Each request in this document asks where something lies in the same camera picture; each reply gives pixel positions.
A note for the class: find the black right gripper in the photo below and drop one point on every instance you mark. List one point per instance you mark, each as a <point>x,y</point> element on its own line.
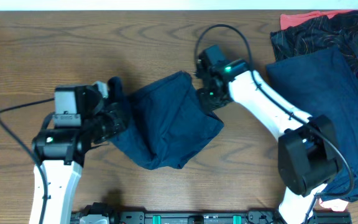
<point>208,106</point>

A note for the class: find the blue garment in pile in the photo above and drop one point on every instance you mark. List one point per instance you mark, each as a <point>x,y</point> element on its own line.
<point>323,83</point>

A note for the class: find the navy blue shorts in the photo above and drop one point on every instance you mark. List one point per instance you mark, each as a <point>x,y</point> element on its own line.
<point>167,126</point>

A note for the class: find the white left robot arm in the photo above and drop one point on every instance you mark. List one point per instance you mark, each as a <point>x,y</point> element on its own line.
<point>64,138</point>

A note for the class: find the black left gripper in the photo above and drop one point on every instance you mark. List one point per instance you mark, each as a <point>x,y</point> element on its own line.
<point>115,111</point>

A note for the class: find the coral pink garment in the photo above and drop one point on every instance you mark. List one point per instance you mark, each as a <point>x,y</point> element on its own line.
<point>287,21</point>

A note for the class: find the black striped garment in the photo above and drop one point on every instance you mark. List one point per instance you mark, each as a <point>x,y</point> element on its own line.
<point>320,33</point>

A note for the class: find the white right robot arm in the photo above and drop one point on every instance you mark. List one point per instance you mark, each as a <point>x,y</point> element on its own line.
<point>308,154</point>

